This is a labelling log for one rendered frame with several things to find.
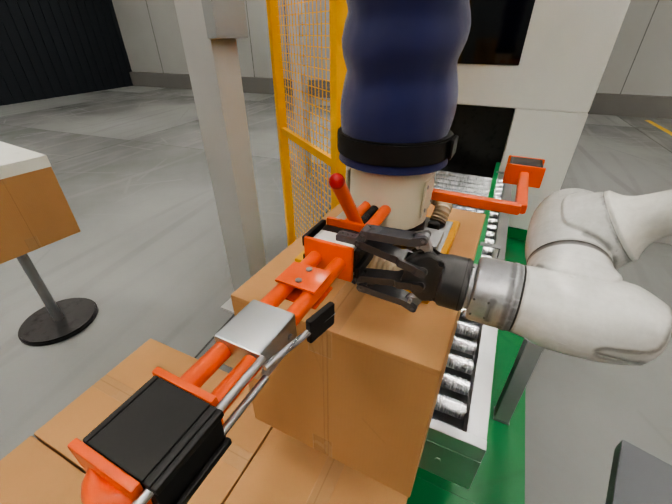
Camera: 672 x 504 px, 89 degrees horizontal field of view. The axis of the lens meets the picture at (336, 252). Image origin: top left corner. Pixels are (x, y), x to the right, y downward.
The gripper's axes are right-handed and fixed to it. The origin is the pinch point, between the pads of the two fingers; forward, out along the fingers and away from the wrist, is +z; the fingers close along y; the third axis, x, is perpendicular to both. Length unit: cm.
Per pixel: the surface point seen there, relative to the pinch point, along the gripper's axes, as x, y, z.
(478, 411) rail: 27, 60, -32
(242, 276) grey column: 84, 94, 101
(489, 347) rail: 53, 60, -32
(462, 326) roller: 65, 65, -23
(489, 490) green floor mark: 40, 120, -47
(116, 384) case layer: -9, 66, 74
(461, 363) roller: 47, 66, -25
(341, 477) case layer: -3, 66, -3
